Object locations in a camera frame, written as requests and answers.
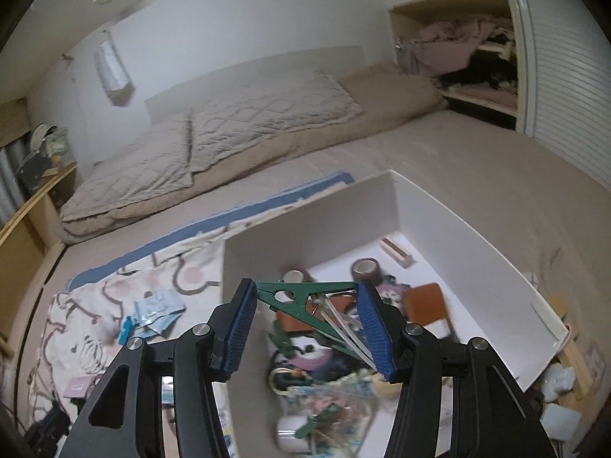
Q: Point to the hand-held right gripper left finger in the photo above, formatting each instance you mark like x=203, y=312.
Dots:
x=238, y=329

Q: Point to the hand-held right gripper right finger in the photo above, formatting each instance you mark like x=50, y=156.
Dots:
x=374, y=334

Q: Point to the green clip with white loop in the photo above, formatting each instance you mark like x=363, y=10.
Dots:
x=291, y=298

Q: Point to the white storage box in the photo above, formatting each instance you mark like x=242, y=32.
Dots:
x=334, y=219

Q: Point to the red brown box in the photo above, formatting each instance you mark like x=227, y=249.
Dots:
x=292, y=323

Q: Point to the orange brown box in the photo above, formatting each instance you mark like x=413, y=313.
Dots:
x=425, y=303

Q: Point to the dark brown tape roll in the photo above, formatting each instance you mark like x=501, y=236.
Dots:
x=365, y=267

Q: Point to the brown rimmed tape roll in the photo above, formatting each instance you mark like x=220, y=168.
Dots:
x=293, y=276

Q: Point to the pale blue packet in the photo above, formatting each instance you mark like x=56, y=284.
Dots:
x=157, y=304
x=160, y=325

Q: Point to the small wooden block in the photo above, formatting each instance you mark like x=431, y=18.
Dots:
x=398, y=253

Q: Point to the printed blanket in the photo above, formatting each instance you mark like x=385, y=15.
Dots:
x=95, y=334

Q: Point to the quilted beige pillow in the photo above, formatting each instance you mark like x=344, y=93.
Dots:
x=267, y=114
x=133, y=171

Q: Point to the wooden shelf unit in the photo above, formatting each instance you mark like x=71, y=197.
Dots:
x=43, y=191

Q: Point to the grey curtain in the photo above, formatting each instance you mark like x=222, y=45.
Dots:
x=12, y=181

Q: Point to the white headboard panel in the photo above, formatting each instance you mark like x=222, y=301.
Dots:
x=238, y=76

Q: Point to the black bag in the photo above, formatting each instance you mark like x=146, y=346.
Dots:
x=36, y=169

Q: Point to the pale green pouch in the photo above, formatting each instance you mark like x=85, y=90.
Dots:
x=59, y=143

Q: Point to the white cap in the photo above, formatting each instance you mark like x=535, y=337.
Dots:
x=43, y=133

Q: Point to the dark clothes pile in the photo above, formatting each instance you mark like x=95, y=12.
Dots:
x=482, y=76

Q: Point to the white tote bag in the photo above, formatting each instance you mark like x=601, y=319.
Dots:
x=112, y=69

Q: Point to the pink clothes pile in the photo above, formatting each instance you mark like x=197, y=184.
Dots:
x=444, y=43

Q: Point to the beige cartoon valance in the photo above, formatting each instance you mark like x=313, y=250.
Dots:
x=12, y=124

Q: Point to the white louvred door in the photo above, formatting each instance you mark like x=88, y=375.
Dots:
x=563, y=81

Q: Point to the wooden closet niche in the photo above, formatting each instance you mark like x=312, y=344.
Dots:
x=401, y=19

